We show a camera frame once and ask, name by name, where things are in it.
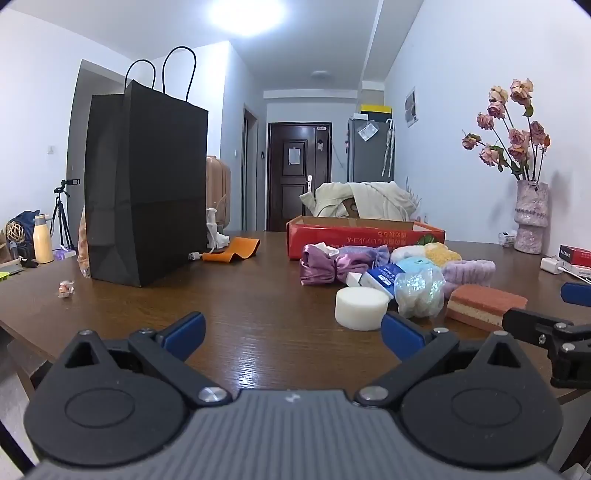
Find wall poster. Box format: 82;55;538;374
404;86;419;127

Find dried pink roses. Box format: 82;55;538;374
462;78;551;182

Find cream jacket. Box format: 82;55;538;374
300;181;419;220

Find fluffy purple headband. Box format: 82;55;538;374
441;259;497;299

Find blue and white tissue packet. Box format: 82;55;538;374
346;264;400;301

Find yellow thermos bottle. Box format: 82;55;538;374
32;213;55;265

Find white folded umbrella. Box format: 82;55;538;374
381;117;398;177

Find clear plastic cotton bag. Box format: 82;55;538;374
394;268;447;319

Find yellow plush toy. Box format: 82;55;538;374
424;242;462;269

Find orange snack packet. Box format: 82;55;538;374
76;208;93;278

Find bright ceiling lamp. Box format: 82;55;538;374
208;0;288;38

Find orange cloth strip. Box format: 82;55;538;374
202;237;262;264

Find dark brown door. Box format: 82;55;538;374
267;121;332;232

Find red and black flat box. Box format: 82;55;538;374
558;244;591;267

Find blue backpack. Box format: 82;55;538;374
6;210;41;261

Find purple satin bow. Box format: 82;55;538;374
300;244;358;288

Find red cardboard box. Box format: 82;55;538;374
286;215;446;263

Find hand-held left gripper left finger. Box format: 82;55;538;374
55;311;232;408

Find white plush toy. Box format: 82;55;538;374
390;244;428;264

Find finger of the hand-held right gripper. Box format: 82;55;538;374
502;307;591;388
561;282;591;305

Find pink suitcase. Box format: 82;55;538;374
205;156;232;229

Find black tripod with camera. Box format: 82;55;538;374
50;178;82;252

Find black paper bag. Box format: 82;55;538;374
84;46;209;288

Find blue plush toy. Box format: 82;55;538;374
394;256;444;278

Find grey refrigerator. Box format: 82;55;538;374
347;113;396;183

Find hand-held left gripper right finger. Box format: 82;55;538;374
355;311;533;408

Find lavender drawstring pouch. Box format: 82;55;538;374
337;244;391;274

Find brown layered sponge block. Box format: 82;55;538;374
445;284;528;332

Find pink textured vase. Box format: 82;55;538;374
514;180;549;254

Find white round sponge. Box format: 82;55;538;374
335;287;390;331

